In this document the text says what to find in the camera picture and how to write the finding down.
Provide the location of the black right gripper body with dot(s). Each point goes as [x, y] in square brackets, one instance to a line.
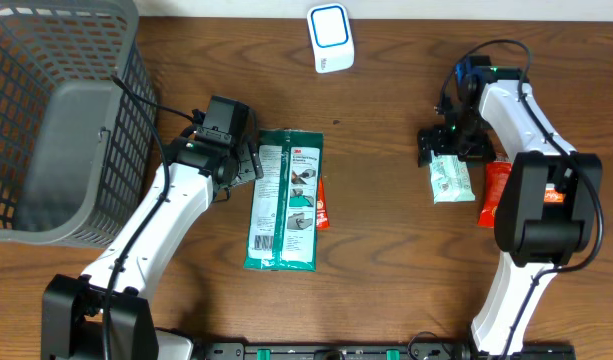
[467, 137]

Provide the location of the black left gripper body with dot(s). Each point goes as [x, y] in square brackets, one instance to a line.
[245, 167]

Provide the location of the light green wipes pack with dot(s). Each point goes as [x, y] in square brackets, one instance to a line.
[450, 179]

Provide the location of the large orange snack bag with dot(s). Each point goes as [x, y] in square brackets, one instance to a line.
[497, 173]

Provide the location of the green 3M gloves package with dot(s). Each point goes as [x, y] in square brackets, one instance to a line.
[282, 232]

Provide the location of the thin orange sachet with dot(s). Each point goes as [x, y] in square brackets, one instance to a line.
[322, 220]

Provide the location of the small orange tissue box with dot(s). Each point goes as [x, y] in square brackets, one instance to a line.
[551, 195]

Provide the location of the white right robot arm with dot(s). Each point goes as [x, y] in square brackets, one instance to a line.
[549, 220]

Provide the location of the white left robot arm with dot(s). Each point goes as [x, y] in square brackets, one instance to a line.
[105, 312]

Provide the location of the white barcode scanner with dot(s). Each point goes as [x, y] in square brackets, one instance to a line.
[331, 38]

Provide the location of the grey plastic mesh basket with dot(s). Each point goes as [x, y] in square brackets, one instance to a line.
[75, 116]

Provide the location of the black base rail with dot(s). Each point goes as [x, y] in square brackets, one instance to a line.
[419, 350]

